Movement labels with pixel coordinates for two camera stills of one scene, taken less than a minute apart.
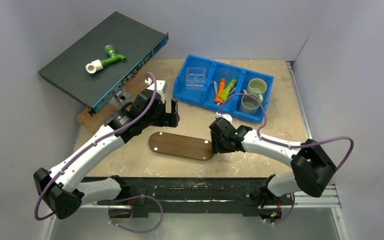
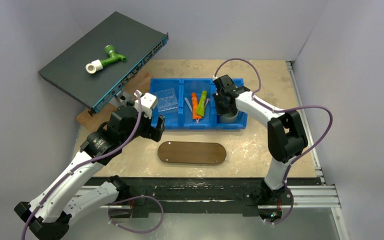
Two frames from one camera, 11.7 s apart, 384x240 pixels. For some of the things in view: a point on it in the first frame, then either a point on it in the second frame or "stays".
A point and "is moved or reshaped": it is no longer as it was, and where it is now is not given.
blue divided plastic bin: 234,91 is moved or reshaped
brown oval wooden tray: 173,144 is moved or reshaped
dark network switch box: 92,69 stays
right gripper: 218,137 -> 223,104
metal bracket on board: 121,99 stays
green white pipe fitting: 97,65 stays
